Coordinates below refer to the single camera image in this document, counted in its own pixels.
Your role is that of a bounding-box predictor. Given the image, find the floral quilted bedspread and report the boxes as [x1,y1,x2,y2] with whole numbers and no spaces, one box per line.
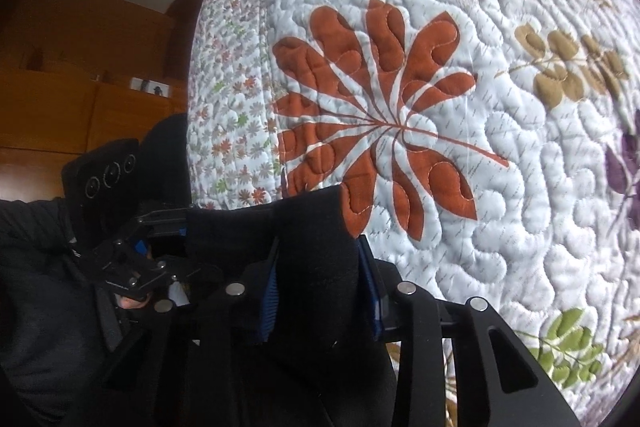
[186,0,640,427]

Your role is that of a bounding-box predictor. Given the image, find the person's left forearm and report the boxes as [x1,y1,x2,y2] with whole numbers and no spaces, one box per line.
[0,197,121,427]

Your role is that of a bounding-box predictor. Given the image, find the wooden cabinet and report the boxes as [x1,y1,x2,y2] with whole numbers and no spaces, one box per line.
[0,0,191,202]

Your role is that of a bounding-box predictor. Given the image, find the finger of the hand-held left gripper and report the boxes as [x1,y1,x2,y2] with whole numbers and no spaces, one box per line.
[92,237,222,302]
[131,203,191,239]

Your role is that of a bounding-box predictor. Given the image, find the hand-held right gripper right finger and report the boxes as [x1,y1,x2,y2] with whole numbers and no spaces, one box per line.
[356,239,581,427]

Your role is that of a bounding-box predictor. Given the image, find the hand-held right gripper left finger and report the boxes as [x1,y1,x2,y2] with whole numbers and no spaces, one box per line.
[102,239,281,427]

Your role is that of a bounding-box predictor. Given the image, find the black pants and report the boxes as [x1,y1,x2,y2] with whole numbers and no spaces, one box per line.
[187,184,398,427]

